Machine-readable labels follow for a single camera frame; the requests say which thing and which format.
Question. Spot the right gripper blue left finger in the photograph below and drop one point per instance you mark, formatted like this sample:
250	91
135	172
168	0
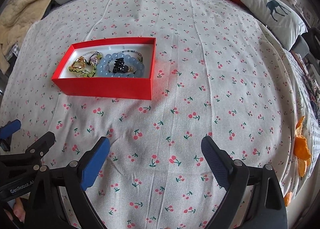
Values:
92	161

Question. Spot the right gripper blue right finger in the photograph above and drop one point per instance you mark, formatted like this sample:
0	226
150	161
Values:
219	162

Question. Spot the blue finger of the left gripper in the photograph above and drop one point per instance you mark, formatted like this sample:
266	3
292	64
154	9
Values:
9	129
41	147

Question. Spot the gold ring ornament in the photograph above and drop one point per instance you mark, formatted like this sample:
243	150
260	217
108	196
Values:
79	63

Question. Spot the black hair claw clip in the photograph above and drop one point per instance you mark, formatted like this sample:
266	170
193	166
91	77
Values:
119	66

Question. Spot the small gold earring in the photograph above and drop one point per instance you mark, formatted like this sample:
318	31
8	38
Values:
131	70

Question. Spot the red jewelry box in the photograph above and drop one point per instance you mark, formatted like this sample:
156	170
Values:
97	78

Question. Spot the person left hand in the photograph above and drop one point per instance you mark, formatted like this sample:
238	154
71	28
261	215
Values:
18	211

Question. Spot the orange flower cushion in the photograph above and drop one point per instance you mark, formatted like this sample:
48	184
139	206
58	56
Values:
297	159

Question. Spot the cherry print bed sheet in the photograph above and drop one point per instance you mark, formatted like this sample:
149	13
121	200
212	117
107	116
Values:
218	72

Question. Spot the beige blanket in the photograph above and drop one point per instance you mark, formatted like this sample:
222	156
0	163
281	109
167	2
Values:
16	19

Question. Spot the grey office chair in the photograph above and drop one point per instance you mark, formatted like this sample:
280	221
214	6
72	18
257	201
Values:
307	45

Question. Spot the white deer pillow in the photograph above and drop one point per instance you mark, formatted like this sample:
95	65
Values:
285	24

